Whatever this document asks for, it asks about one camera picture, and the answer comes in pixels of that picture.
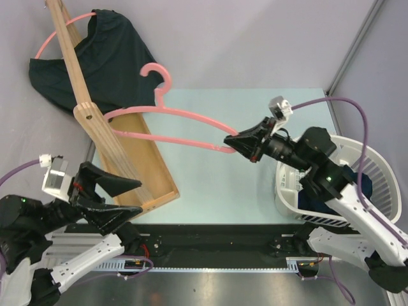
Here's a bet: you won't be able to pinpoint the wooden rack post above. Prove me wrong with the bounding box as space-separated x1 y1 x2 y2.
44 0 152 205

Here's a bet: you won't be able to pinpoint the pink hanger with green shorts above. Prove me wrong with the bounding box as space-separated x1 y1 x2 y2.
34 11 96 60

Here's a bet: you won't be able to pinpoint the pink plastic hanger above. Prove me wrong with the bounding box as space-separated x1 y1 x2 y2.
104 62 240 154

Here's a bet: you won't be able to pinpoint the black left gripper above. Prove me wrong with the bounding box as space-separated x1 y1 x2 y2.
35 159 145 233

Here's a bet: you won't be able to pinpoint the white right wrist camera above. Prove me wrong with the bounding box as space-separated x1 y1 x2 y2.
268 96 293 122

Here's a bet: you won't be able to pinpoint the wooden rack base tray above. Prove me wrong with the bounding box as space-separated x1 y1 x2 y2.
98 113 180 215

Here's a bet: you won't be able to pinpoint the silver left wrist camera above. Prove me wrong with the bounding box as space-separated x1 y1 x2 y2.
39 154 71 202

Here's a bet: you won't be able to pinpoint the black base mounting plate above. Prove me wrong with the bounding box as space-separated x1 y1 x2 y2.
127 224 332 277

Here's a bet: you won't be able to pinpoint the aluminium rail with cable duct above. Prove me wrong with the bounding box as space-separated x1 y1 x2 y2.
44 234 393 273

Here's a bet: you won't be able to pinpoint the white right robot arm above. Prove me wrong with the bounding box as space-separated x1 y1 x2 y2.
224 117 407 293

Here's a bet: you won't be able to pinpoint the navy blue shorts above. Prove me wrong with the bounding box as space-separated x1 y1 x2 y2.
298 164 374 214

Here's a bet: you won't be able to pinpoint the white laundry basket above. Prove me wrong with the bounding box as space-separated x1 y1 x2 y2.
275 135 402 228

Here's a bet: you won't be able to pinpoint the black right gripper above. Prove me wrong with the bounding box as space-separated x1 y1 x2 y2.
224 116 311 172

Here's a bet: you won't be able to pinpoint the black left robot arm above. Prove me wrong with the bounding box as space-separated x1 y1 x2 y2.
1 156 142 305

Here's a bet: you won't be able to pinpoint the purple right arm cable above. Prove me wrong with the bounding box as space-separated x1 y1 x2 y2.
291 97 408 305

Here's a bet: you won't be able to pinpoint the dark green shorts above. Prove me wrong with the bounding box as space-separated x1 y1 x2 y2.
29 9 163 113

